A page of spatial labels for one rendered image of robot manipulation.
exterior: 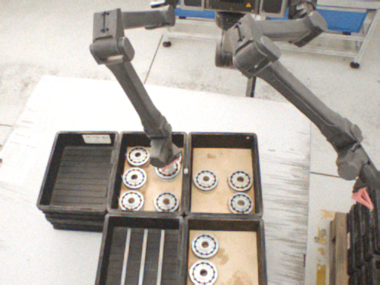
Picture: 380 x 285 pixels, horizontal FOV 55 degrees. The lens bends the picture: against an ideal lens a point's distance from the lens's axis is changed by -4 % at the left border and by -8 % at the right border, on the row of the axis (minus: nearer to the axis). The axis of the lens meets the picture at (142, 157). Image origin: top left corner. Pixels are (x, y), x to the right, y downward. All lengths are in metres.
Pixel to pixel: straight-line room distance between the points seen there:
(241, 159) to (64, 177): 0.79
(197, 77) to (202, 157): 1.61
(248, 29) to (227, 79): 2.21
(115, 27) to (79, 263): 1.03
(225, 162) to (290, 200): 0.35
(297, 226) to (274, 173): 0.28
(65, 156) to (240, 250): 0.89
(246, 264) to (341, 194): 1.37
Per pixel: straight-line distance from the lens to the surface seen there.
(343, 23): 3.32
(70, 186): 1.69
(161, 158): 1.29
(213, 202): 1.57
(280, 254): 1.66
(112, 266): 1.49
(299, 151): 1.93
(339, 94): 3.29
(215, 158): 1.68
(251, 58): 0.99
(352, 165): 1.13
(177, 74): 3.25
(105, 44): 1.03
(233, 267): 1.47
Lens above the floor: 2.22
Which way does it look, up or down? 55 degrees down
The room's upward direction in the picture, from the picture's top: 11 degrees counter-clockwise
